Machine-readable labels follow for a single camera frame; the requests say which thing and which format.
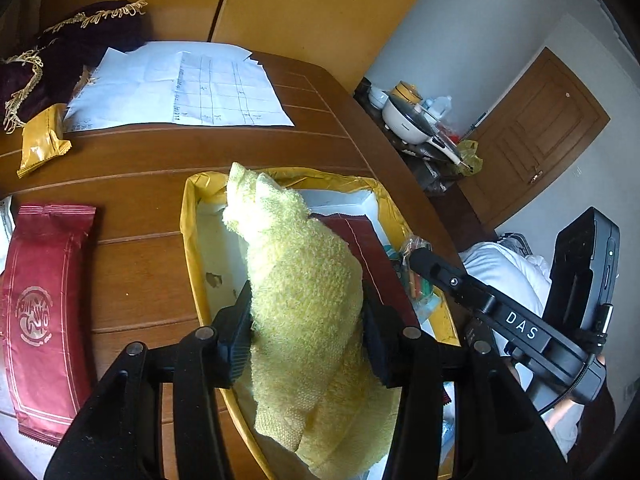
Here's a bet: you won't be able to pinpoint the small yellow foil packet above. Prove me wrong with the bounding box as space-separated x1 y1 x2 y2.
16 103 72 179

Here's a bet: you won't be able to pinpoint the yellow wooden wardrobe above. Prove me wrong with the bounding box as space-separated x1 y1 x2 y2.
39 0 449 94

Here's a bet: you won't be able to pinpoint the yellow lined white box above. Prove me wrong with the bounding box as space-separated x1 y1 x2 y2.
179 167 461 480

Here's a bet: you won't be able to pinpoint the red foil package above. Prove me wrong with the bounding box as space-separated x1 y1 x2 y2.
1 204 96 445
309 212 452 406

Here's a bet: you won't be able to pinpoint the yellow towel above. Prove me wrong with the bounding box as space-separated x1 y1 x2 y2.
222 164 399 479

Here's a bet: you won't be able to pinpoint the white paper sheets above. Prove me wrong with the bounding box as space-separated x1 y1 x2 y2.
64 41 294 132

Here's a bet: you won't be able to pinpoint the white bedding pile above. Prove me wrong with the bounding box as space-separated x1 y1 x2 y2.
459 242 584 458

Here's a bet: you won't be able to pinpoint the brown wooden door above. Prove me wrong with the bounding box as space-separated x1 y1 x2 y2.
459 48 610 229

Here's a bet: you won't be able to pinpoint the purple fringed velvet cloth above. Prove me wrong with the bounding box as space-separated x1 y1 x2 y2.
1 0 148 134

